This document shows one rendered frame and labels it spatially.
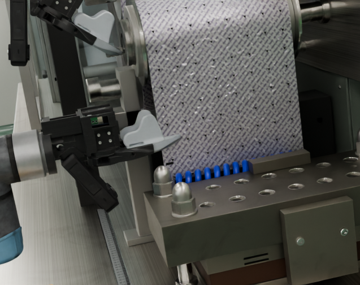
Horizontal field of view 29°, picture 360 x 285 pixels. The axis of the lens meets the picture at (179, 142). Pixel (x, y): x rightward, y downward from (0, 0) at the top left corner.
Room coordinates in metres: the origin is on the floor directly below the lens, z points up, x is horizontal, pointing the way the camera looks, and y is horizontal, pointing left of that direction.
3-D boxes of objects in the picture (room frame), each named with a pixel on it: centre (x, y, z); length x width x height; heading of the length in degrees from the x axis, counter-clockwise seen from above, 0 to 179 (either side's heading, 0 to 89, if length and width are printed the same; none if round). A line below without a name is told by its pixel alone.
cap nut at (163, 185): (1.02, 0.03, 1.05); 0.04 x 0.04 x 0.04
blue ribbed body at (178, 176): (1.09, -0.09, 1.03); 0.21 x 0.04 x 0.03; 100
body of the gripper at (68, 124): (1.07, 0.15, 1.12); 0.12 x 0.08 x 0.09; 100
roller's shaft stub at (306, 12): (1.20, -0.24, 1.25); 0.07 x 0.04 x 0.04; 100
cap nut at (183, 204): (0.93, 0.01, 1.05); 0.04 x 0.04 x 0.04
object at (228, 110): (1.11, -0.09, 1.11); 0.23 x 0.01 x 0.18; 100
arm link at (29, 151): (1.06, 0.23, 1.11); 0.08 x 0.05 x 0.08; 10
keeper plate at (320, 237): (0.91, -0.17, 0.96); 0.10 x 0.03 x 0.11; 100
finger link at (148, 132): (1.07, 0.04, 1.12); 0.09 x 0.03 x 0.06; 98
